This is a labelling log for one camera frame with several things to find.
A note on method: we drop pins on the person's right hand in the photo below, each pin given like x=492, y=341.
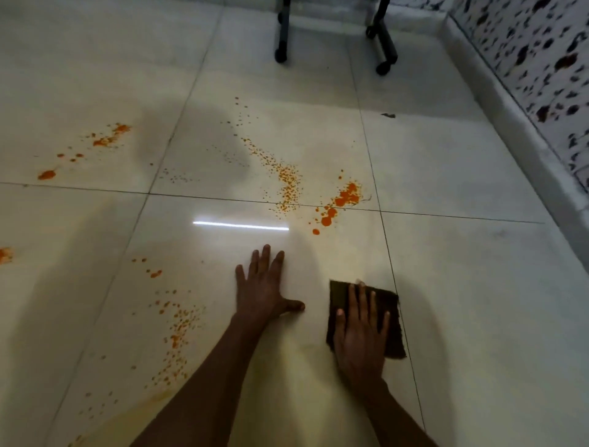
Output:
x=361, y=345

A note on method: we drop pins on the person's left hand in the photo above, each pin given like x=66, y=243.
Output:
x=260, y=294

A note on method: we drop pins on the brown-green scrub pad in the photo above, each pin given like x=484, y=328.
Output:
x=395, y=341

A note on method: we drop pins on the person's left forearm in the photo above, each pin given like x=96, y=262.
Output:
x=207, y=391

